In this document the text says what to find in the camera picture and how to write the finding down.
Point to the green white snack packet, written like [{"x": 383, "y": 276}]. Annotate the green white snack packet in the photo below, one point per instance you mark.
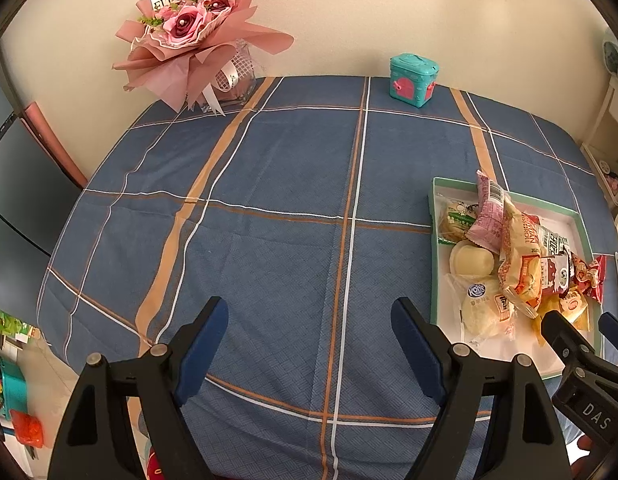
[{"x": 554, "y": 240}]

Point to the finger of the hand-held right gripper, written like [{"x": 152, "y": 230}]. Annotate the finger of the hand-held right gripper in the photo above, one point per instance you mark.
[
  {"x": 564, "y": 335},
  {"x": 614, "y": 330}
]

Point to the round bread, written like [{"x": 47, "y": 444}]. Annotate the round bread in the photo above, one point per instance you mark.
[{"x": 481, "y": 310}]

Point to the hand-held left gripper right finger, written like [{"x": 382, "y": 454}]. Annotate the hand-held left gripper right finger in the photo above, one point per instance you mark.
[{"x": 419, "y": 355}]

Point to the round decorative plate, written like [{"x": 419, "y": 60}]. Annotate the round decorative plate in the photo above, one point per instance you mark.
[{"x": 611, "y": 55}]

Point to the red wrapped candy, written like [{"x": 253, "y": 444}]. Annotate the red wrapped candy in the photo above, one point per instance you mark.
[{"x": 589, "y": 275}]

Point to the dark red snack packet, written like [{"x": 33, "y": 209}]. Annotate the dark red snack packet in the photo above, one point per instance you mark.
[{"x": 554, "y": 275}]

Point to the pink snack packet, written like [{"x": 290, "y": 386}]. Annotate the pink snack packet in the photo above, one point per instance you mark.
[{"x": 489, "y": 220}]

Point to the teal box with pink trim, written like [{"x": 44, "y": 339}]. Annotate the teal box with pink trim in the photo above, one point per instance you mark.
[{"x": 411, "y": 82}]

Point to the white shelf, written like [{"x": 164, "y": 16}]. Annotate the white shelf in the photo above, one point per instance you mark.
[{"x": 606, "y": 120}]

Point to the small pink ornament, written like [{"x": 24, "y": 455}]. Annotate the small pink ornament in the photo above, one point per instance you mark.
[{"x": 613, "y": 179}]

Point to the pale bun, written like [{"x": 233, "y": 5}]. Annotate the pale bun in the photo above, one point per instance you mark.
[{"x": 470, "y": 259}]

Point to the dark cabinet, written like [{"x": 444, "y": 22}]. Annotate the dark cabinet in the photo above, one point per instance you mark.
[{"x": 19, "y": 200}]

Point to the white printed snack packet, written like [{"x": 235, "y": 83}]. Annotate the white printed snack packet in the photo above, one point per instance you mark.
[{"x": 454, "y": 220}]

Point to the orange red item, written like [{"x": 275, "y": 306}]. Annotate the orange red item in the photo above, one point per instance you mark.
[{"x": 29, "y": 427}]

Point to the orange yellow snack packet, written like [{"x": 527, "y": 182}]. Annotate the orange yellow snack packet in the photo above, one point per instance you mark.
[{"x": 521, "y": 265}]

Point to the glass vase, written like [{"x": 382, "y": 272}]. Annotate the glass vase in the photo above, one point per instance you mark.
[{"x": 239, "y": 85}]

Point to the green printed item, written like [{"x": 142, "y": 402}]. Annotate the green printed item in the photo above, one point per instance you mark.
[{"x": 4, "y": 325}]

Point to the blue plaid tablecloth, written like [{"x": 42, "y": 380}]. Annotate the blue plaid tablecloth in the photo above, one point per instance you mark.
[{"x": 289, "y": 185}]

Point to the pink rose bouquet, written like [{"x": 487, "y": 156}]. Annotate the pink rose bouquet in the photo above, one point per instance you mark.
[{"x": 189, "y": 25}]

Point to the teal plastic container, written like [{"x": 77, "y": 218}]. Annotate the teal plastic container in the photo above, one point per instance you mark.
[{"x": 14, "y": 385}]

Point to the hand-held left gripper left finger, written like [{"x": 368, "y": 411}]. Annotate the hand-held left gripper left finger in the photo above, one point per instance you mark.
[{"x": 204, "y": 350}]

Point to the white tray with teal rim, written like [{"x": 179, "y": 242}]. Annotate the white tray with teal rim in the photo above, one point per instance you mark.
[{"x": 519, "y": 347}]

